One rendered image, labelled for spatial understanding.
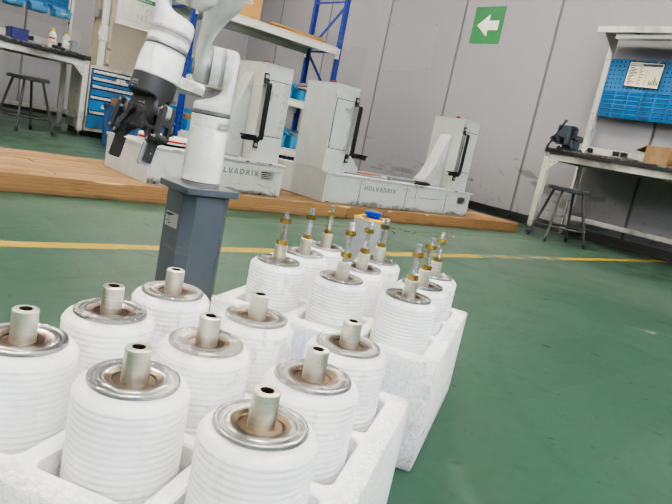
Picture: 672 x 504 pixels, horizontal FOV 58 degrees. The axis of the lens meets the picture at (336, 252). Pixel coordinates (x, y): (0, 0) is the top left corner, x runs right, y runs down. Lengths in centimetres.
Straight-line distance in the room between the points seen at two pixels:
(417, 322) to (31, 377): 58
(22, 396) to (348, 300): 55
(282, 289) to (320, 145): 280
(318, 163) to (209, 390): 323
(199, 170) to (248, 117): 202
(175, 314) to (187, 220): 75
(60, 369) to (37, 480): 9
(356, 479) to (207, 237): 100
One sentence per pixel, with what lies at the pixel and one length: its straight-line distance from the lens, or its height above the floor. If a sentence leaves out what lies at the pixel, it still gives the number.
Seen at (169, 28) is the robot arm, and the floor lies 60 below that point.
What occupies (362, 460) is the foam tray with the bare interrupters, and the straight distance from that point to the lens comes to 62.
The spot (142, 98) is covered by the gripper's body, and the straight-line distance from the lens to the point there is 109.
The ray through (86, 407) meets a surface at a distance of 51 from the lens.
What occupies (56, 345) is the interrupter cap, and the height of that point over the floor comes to 25.
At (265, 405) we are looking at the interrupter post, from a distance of 47.
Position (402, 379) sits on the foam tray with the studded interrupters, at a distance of 94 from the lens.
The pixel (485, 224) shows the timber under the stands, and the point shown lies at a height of 4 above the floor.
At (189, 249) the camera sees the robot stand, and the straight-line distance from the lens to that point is 149.
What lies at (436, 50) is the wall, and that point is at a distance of 765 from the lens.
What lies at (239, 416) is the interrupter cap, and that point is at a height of 25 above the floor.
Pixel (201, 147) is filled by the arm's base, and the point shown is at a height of 39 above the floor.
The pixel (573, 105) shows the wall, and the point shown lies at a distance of 651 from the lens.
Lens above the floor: 48
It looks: 11 degrees down
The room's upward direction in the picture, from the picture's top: 12 degrees clockwise
